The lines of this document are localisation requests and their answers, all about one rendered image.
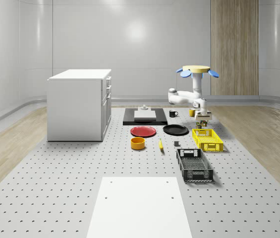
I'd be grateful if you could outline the white cabinet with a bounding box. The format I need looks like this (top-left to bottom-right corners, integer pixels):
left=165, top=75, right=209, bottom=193
left=47, top=68, right=112, bottom=142

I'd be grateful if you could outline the black stove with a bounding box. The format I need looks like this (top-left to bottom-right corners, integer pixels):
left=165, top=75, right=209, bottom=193
left=122, top=105, right=168, bottom=126

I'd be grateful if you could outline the red plate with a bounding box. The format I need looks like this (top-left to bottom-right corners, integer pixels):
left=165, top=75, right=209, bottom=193
left=130, top=125, right=157, bottom=137

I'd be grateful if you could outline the drone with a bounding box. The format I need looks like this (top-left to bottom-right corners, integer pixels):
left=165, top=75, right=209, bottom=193
left=175, top=65, right=220, bottom=79

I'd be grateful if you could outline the white board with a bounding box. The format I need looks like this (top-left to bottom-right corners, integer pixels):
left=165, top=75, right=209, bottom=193
left=86, top=177, right=193, bottom=238

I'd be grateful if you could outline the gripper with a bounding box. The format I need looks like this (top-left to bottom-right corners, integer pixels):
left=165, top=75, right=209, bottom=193
left=195, top=113, right=212, bottom=127

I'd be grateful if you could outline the black plate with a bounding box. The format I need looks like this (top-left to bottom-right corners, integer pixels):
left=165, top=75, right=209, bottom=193
left=163, top=124, right=190, bottom=136

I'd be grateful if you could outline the yellow bowl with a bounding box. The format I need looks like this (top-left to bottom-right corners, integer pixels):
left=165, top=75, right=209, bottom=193
left=130, top=137, right=146, bottom=150

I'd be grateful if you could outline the yellow basket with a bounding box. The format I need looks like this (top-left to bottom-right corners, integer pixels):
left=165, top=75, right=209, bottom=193
left=192, top=128, right=224, bottom=152

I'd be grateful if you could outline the dark grey basket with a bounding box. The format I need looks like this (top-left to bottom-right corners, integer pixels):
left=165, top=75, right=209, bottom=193
left=175, top=148, right=215, bottom=183

